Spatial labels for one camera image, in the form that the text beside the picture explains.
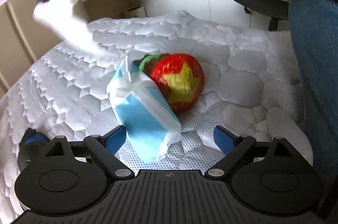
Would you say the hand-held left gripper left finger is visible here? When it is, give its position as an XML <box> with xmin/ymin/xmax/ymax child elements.
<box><xmin>43</xmin><ymin>126</ymin><xmax>134</xmax><ymax>180</ymax></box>

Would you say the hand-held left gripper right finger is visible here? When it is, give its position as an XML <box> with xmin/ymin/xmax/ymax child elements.
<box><xmin>204</xmin><ymin>126</ymin><xmax>299</xmax><ymax>180</ymax></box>

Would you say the small white tissue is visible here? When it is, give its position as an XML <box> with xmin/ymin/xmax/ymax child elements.
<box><xmin>202</xmin><ymin>129</ymin><xmax>225</xmax><ymax>152</ymax></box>

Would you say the blue tissue packet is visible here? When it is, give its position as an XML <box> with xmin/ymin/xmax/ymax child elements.
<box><xmin>107</xmin><ymin>55</ymin><xmax>183</xmax><ymax>164</ymax></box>

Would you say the large white tissue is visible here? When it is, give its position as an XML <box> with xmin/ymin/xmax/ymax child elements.
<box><xmin>32</xmin><ymin>0</ymin><xmax>127</xmax><ymax>61</ymax></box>

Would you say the white cup with face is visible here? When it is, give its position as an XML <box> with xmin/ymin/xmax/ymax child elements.
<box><xmin>124</xmin><ymin>5</ymin><xmax>146</xmax><ymax>18</ymax></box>

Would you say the beige padded headboard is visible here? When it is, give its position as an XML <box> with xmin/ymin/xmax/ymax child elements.
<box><xmin>0</xmin><ymin>0</ymin><xmax>69</xmax><ymax>92</ymax></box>

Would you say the smooth white tissue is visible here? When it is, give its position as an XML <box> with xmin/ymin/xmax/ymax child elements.
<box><xmin>265</xmin><ymin>107</ymin><xmax>314</xmax><ymax>169</ymax></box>

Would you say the red knitted toy with star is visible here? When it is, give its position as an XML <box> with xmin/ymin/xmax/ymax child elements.
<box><xmin>132</xmin><ymin>53</ymin><xmax>205</xmax><ymax>114</ymax></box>

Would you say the blue and black knee pad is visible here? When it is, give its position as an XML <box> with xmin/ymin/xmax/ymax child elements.
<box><xmin>17</xmin><ymin>128</ymin><xmax>50</xmax><ymax>170</ymax></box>

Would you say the person's leg in jeans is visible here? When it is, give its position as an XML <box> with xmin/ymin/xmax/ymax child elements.
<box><xmin>288</xmin><ymin>0</ymin><xmax>338</xmax><ymax>182</ymax></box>

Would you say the white quilted mattress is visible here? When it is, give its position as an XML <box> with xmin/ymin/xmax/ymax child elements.
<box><xmin>0</xmin><ymin>10</ymin><xmax>315</xmax><ymax>214</ymax></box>

